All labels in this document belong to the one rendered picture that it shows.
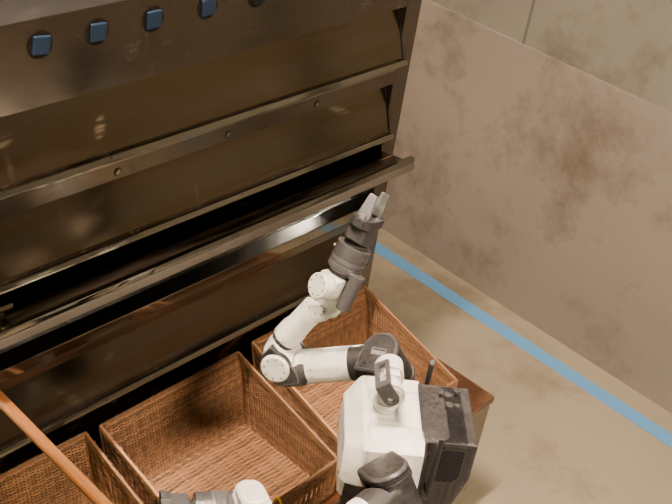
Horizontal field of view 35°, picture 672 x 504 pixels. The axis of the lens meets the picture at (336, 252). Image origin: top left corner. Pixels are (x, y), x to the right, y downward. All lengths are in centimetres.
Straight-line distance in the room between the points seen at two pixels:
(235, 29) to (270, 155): 47
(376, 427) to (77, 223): 91
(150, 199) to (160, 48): 43
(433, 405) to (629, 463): 230
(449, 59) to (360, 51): 197
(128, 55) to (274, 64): 53
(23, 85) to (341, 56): 108
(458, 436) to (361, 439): 22
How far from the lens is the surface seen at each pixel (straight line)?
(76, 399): 305
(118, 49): 257
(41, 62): 245
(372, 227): 253
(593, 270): 498
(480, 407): 382
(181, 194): 290
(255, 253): 329
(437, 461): 240
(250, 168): 306
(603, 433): 481
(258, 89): 294
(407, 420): 245
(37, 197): 260
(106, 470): 312
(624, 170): 474
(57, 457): 256
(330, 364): 266
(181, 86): 276
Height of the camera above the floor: 302
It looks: 33 degrees down
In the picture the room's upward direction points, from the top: 9 degrees clockwise
